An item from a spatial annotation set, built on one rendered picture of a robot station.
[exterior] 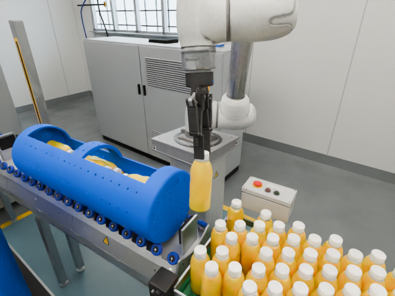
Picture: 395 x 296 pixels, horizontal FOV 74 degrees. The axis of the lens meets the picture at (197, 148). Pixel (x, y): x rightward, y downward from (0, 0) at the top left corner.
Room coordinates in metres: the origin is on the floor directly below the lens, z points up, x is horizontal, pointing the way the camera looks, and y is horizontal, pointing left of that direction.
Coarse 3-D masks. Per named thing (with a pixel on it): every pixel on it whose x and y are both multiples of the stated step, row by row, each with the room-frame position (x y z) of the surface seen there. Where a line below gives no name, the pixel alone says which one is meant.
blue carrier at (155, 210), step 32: (32, 128) 1.19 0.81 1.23; (32, 160) 1.02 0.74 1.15; (64, 160) 0.94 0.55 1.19; (128, 160) 1.07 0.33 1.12; (64, 192) 0.90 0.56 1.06; (96, 192) 0.79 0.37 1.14; (128, 192) 0.73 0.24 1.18; (160, 192) 0.71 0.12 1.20; (128, 224) 0.69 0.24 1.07; (160, 224) 0.70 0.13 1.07
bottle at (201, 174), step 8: (200, 160) 0.64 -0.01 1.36; (208, 160) 0.65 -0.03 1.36; (192, 168) 0.64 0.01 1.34; (200, 168) 0.63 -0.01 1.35; (208, 168) 0.63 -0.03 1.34; (192, 176) 0.63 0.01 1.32; (200, 176) 0.62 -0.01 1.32; (208, 176) 0.62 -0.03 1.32; (192, 184) 0.63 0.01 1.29; (200, 184) 0.62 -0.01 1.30; (208, 184) 0.62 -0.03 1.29; (192, 192) 0.62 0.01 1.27; (200, 192) 0.61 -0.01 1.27; (208, 192) 0.62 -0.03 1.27; (192, 200) 0.62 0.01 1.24; (200, 200) 0.61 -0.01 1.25; (208, 200) 0.62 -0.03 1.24; (192, 208) 0.61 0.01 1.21; (200, 208) 0.60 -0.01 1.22; (208, 208) 0.61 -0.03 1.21
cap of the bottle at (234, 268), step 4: (232, 264) 0.52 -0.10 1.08; (236, 264) 0.52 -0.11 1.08; (240, 264) 0.52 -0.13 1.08; (228, 268) 0.51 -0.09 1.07; (232, 268) 0.51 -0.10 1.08; (236, 268) 0.51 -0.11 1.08; (240, 268) 0.51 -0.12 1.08; (232, 272) 0.50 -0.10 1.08; (236, 272) 0.50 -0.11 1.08; (240, 272) 0.50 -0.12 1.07; (236, 276) 0.50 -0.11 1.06
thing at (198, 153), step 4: (200, 136) 0.64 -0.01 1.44; (200, 140) 0.64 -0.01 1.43; (200, 144) 0.64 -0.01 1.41; (204, 144) 0.64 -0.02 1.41; (196, 148) 0.64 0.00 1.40; (200, 148) 0.64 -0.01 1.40; (204, 148) 0.64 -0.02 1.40; (196, 152) 0.64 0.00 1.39; (200, 152) 0.63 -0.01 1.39; (204, 152) 0.64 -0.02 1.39; (196, 156) 0.64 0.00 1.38; (200, 156) 0.63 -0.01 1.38; (204, 156) 0.63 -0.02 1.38
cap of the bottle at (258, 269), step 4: (256, 264) 0.52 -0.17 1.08; (260, 264) 0.52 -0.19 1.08; (252, 268) 0.51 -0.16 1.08; (256, 268) 0.51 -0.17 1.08; (260, 268) 0.51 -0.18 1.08; (264, 268) 0.51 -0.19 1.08; (252, 272) 0.51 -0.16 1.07; (256, 272) 0.50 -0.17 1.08; (260, 272) 0.50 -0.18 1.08; (264, 272) 0.50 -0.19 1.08; (256, 276) 0.50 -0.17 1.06; (260, 276) 0.49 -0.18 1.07
